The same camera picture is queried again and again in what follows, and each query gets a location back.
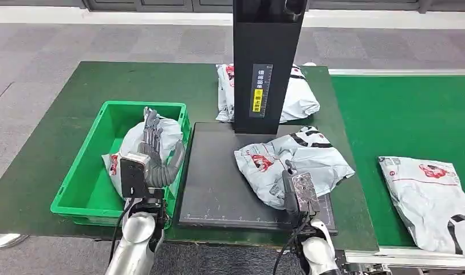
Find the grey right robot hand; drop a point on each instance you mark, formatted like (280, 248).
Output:
(290, 197)

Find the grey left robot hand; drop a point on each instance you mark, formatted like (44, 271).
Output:
(156, 171)

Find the white parcel bag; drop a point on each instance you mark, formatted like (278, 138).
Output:
(312, 163)
(132, 140)
(299, 98)
(426, 197)

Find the green plastic crate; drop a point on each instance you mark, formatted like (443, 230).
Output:
(84, 189)

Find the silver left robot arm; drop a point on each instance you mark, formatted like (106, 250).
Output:
(137, 239)

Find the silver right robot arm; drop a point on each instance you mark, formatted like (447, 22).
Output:
(318, 254)

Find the black scanner stand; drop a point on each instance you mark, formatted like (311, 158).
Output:
(217, 178)

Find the dark grey floor mat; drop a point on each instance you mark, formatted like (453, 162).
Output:
(225, 262)

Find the black yellow scanner label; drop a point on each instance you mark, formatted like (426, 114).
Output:
(259, 91)

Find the green conveyor belt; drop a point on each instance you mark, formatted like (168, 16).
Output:
(392, 117)

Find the small white round object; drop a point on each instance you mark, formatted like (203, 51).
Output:
(309, 64)

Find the silver round floor object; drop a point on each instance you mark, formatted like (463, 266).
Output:
(6, 240)

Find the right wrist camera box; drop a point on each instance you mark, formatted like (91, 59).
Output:
(305, 189)

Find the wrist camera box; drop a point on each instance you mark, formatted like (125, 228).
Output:
(133, 176)
(305, 189)

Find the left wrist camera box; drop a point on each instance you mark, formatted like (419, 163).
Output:
(133, 176)

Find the dark grey wall cabinet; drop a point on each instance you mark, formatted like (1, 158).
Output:
(160, 5)

